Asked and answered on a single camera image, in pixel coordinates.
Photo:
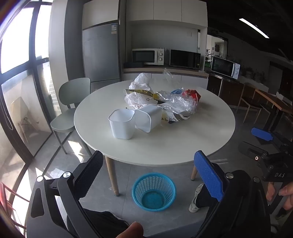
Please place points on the green potted plant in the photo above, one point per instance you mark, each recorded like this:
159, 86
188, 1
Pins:
207, 56

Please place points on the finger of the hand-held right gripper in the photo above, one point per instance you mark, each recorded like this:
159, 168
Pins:
248, 150
262, 133

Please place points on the round white table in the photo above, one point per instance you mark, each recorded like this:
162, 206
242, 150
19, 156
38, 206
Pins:
183, 141

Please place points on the person's right hand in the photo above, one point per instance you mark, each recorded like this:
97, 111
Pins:
287, 191

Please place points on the person's left hand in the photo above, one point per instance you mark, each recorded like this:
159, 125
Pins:
132, 231

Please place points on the clear plastic bag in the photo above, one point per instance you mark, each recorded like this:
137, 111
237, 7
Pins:
178, 101

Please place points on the white plastic bag red print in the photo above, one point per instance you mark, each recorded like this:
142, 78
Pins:
142, 80

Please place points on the clear printed wrapper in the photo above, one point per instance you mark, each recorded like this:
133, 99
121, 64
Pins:
170, 117

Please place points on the person's right white sneaker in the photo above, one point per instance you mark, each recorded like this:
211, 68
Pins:
194, 206

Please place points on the red snack packet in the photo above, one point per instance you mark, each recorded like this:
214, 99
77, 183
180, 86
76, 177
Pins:
192, 93

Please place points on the white microwave with dials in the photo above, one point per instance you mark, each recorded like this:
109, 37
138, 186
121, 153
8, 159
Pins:
144, 56

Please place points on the white plastic cup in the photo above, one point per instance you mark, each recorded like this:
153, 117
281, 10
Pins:
121, 128
146, 119

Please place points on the green plastic chair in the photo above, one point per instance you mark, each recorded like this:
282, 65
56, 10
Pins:
73, 88

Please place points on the black microwave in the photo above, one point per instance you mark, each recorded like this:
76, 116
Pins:
183, 58

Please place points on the black window frame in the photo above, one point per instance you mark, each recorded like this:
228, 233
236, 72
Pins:
33, 45

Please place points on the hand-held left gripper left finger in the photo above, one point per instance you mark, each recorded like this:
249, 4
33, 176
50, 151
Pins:
89, 174

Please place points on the wooden table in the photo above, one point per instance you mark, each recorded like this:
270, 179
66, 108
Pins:
272, 98

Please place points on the grey refrigerator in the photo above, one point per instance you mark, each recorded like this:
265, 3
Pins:
100, 52

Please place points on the ceiling light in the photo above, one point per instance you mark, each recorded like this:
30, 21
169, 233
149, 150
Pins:
254, 28

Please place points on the blue plastic basket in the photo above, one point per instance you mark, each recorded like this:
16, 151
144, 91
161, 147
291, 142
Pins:
139, 188

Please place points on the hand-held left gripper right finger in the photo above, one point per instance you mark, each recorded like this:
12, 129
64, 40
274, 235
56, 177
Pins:
208, 178

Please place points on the wooden chair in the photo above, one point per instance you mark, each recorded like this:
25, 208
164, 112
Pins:
248, 96

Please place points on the white upper cabinets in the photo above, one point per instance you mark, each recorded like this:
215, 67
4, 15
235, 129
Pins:
160, 9

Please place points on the yellow black patterned wrapper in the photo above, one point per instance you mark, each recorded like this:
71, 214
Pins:
139, 92

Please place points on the dark wooden cabinet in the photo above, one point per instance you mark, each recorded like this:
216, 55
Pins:
226, 89

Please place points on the blue packet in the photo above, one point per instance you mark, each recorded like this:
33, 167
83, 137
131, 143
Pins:
176, 91

